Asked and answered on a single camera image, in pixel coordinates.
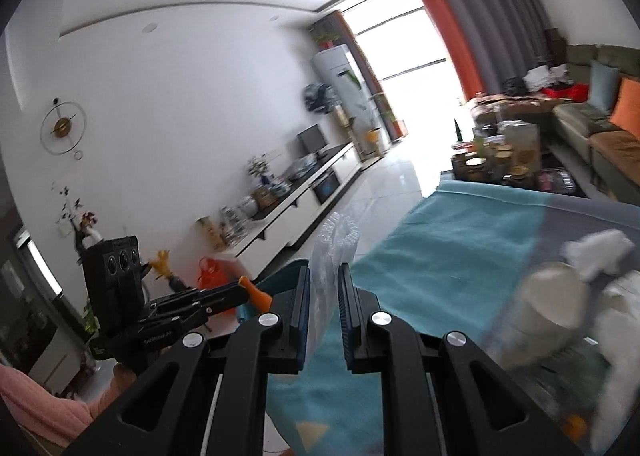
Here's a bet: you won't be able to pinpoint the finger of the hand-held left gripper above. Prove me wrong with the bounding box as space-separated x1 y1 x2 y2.
195 282 251 306
200 298 249 326

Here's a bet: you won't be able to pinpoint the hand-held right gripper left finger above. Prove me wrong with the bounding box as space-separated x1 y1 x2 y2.
62 263 313 456

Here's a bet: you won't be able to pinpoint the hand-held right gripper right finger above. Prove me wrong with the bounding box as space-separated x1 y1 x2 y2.
337 262 583 456

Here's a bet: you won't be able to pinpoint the clear plastic bag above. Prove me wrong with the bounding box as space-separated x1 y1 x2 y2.
265 210 363 456

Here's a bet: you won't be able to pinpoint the person's left forearm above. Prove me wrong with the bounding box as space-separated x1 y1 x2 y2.
0 363 146 449

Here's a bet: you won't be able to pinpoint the orange plastic bag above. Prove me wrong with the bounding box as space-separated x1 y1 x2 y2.
197 256 239 313

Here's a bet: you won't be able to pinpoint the yellow artificial flower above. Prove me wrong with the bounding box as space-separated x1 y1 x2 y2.
149 250 174 288

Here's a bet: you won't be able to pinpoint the vase with dried branches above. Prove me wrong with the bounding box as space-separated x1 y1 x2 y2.
52 183 104 251

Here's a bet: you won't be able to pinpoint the dark glass cabinet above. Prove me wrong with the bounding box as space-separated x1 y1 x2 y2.
0 226 67 387

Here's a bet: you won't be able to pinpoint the teal and grey tablecloth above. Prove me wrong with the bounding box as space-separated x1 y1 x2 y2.
235 178 640 456

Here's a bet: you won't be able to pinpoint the white tv cabinet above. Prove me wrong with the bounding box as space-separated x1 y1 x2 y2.
232 141 363 277

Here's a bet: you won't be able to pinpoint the flower vase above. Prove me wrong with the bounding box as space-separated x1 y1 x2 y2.
247 153 274 188

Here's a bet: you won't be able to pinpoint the black monitor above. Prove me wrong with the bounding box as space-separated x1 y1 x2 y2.
297 125 329 155

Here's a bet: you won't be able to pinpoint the cluttered coffee table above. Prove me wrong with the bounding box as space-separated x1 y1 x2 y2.
450 118 577 193

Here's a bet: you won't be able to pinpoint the dark green wrapper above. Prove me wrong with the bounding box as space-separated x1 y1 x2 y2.
520 336 616 417

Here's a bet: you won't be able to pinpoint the white standing air conditioner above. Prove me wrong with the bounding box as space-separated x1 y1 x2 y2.
312 47 386 157

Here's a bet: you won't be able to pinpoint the crumpled white tissue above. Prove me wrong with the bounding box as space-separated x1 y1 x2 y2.
595 271 640 456
562 230 636 282

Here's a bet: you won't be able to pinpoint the grey and orange curtain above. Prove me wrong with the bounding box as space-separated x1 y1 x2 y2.
327 11 407 143

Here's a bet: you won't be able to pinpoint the potted plant on air conditioner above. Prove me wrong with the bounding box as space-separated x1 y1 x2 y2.
310 18 347 50

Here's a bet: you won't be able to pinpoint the green sofa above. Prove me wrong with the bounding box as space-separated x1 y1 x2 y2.
472 43 640 207

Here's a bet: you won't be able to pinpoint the white clothes pile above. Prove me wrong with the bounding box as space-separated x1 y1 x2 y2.
522 63 571 90

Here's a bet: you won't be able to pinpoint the red box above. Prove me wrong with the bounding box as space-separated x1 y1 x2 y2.
542 83 591 103

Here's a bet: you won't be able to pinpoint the brown seat cushion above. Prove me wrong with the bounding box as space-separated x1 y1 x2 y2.
590 128 640 158

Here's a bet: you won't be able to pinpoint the brown cardboard box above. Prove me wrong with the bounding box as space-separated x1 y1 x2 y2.
544 28 569 67

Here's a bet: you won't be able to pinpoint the blue-grey pillow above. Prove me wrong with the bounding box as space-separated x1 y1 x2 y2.
587 60 622 113

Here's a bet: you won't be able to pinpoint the orange pillow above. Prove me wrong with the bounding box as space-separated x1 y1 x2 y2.
610 78 640 133

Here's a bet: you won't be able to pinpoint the round wall clock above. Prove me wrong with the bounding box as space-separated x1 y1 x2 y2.
40 98 87 159

